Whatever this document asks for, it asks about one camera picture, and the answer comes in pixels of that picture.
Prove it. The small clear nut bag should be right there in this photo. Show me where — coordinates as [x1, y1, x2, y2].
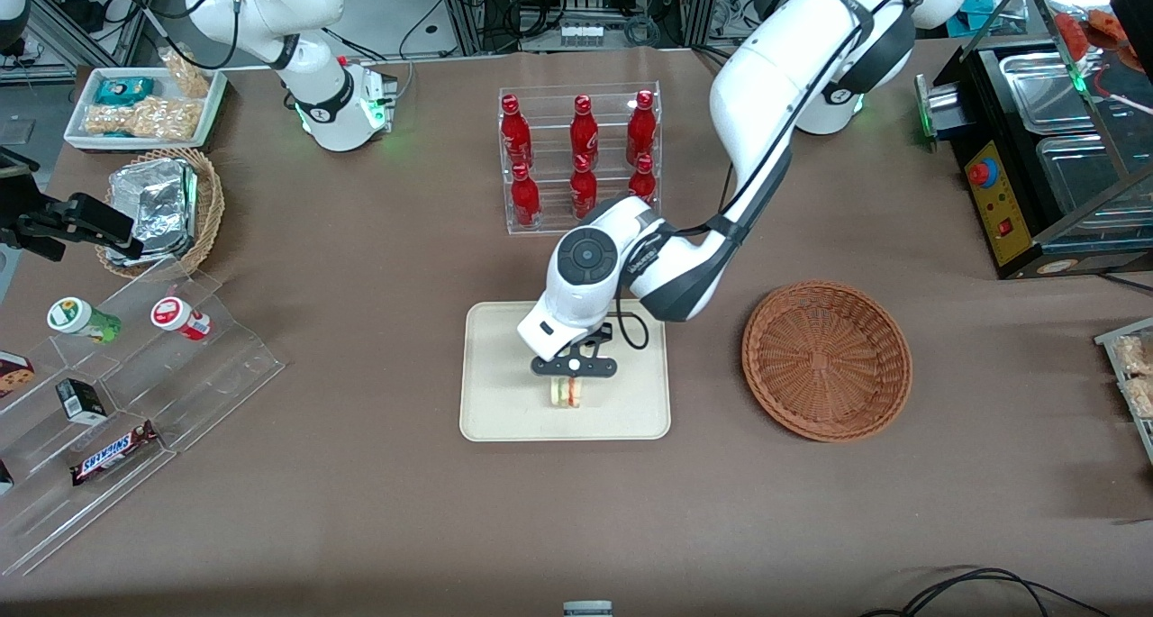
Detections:
[159, 47, 213, 99]

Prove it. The aluminium foil container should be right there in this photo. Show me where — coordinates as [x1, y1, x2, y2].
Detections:
[104, 159, 200, 268]

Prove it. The clear bag of snacks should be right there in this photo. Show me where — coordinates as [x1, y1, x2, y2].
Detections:
[1113, 334, 1153, 376]
[1121, 376, 1153, 421]

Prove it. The small black carton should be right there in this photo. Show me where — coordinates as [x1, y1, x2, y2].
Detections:
[55, 378, 110, 425]

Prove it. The light wicker basket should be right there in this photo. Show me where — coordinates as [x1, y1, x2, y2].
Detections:
[94, 147, 225, 281]

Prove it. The clear acrylic step shelf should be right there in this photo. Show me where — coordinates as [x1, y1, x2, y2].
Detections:
[0, 259, 287, 578]

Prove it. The snickers chocolate bar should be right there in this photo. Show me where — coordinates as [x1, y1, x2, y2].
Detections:
[69, 420, 161, 487]

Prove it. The large clear nut bag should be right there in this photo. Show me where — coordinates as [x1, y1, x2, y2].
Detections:
[84, 96, 202, 141]

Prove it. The red lidded cup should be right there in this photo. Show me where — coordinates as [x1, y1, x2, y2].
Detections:
[150, 295, 213, 342]

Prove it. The white rectangular snack tray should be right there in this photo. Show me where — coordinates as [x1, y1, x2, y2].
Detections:
[63, 66, 229, 153]

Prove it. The black food warmer appliance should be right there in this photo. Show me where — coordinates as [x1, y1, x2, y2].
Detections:
[913, 0, 1153, 281]

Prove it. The white tray with snack bags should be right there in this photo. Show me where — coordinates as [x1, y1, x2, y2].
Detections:
[1094, 317, 1153, 467]

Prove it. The clear acrylic bottle rack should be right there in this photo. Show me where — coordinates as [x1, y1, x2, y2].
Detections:
[498, 81, 663, 236]

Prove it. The teal snack packet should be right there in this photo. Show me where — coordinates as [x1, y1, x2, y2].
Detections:
[94, 77, 157, 107]

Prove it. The red cola bottle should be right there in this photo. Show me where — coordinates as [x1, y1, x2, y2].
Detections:
[625, 90, 658, 166]
[569, 155, 599, 221]
[510, 163, 542, 230]
[569, 95, 601, 168]
[500, 95, 533, 170]
[627, 153, 658, 206]

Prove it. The black floor cable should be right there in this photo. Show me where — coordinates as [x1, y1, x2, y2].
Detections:
[858, 567, 1114, 617]

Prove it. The brown cookie box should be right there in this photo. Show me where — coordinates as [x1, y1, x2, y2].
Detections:
[0, 350, 37, 400]

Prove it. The steel food pan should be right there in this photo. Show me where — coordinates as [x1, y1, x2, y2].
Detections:
[998, 51, 1096, 137]

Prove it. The green lidded cup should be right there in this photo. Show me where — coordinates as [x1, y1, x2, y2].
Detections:
[47, 296, 123, 346]

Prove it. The brown wicker basket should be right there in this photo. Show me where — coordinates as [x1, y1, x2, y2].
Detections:
[741, 280, 913, 443]

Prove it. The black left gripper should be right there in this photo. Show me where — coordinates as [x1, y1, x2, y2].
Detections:
[531, 322, 620, 381]

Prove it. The cream plastic tray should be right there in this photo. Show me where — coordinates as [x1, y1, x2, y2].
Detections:
[459, 299, 673, 442]

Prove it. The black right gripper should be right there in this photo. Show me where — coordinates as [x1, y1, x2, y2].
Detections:
[0, 177, 146, 263]

